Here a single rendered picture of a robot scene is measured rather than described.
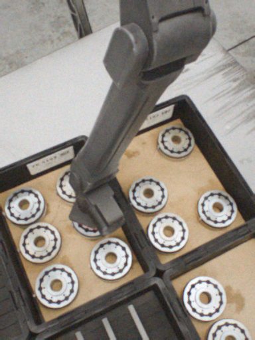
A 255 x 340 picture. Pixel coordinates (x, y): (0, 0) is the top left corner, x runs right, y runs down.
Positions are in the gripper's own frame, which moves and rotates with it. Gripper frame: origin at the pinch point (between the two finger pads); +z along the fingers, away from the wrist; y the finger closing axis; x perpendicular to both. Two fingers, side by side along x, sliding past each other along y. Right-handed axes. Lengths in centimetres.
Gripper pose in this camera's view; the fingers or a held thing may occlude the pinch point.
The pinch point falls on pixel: (91, 214)
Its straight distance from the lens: 96.5
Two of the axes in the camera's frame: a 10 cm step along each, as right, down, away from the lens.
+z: -0.3, 4.1, 9.1
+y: 3.5, -8.5, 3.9
